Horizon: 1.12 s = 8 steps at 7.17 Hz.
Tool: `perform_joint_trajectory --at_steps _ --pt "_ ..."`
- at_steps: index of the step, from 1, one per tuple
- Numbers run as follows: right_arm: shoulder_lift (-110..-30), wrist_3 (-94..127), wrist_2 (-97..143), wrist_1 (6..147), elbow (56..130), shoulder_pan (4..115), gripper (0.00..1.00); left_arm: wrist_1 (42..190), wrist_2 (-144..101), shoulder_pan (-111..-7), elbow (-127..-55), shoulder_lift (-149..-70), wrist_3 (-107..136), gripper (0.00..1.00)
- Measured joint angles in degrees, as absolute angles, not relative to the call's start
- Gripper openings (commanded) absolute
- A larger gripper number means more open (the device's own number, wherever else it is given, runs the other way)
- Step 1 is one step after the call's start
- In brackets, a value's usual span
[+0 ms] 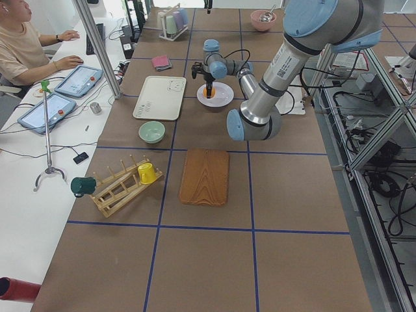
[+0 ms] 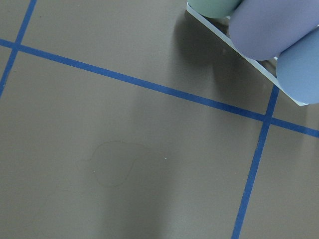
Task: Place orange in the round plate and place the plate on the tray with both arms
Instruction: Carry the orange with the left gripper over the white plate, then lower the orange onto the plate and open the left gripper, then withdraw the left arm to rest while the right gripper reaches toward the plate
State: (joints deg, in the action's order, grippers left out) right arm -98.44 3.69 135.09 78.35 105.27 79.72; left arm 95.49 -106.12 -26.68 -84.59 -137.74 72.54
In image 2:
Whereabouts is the purple plastic cup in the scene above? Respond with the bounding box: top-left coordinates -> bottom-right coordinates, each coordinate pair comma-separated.
229,0 -> 319,60

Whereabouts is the green plastic cup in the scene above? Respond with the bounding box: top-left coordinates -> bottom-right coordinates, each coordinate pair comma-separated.
187,0 -> 242,18

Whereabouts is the white wire cup rack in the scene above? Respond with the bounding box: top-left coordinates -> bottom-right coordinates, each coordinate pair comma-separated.
185,2 -> 319,107

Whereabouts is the blue plastic cup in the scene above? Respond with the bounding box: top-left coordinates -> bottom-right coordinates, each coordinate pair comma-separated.
276,29 -> 319,104

